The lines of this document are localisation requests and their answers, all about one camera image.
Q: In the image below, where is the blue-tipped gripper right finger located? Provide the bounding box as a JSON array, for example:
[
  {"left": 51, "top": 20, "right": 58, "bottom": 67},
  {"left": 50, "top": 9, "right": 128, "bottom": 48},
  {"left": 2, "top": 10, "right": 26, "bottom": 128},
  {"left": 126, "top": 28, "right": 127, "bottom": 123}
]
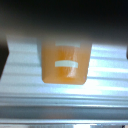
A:
[{"left": 124, "top": 43, "right": 128, "bottom": 60}]

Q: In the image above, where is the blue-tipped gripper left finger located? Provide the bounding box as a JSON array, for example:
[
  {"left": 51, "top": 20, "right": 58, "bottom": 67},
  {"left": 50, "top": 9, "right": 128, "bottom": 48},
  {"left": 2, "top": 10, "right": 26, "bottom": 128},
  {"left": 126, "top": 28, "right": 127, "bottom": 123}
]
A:
[{"left": 0, "top": 35, "right": 12, "bottom": 81}]

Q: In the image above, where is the black toaster oven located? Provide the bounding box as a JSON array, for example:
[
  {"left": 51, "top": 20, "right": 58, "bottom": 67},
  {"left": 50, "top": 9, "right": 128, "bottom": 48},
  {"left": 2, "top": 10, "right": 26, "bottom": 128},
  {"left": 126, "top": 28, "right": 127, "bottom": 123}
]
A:
[{"left": 0, "top": 0, "right": 128, "bottom": 48}]

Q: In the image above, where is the metal ribbed oven tray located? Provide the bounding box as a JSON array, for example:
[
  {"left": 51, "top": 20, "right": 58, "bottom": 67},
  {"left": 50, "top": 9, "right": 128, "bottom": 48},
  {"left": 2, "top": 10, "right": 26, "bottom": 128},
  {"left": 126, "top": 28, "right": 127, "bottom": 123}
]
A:
[{"left": 0, "top": 35, "right": 128, "bottom": 126}]

